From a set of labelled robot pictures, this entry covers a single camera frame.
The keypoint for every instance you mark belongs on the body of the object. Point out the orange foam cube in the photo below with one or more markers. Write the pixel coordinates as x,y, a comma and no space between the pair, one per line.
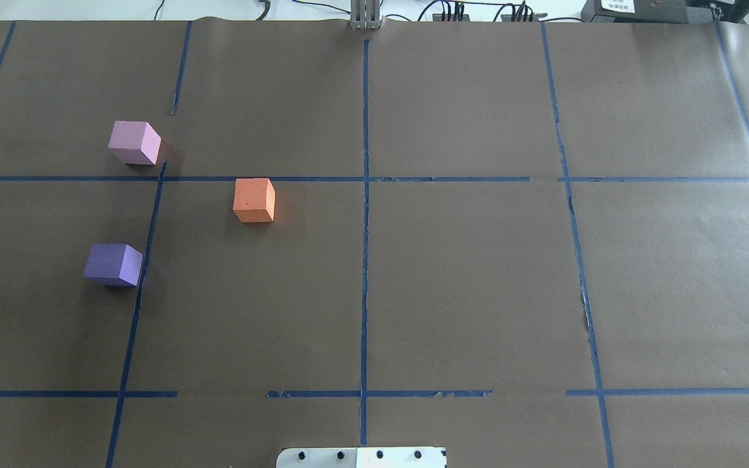
254,200

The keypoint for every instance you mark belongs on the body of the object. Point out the brown paper table cover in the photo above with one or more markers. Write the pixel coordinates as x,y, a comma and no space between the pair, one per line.
526,244

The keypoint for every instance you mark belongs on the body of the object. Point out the white mounting plate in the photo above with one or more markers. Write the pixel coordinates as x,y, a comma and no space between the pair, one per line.
363,457

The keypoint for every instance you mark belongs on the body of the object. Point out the black power strip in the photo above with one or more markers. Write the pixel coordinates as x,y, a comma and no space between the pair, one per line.
521,18

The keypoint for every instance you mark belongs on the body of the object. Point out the pink foam cube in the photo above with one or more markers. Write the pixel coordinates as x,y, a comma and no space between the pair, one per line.
135,143

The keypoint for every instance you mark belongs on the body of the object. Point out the purple foam cube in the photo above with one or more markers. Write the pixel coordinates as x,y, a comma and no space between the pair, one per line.
114,265

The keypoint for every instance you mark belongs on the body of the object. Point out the black electronics box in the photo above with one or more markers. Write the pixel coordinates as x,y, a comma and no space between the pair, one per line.
635,12

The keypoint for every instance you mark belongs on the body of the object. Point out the grey metal post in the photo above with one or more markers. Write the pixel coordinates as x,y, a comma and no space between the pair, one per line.
365,15

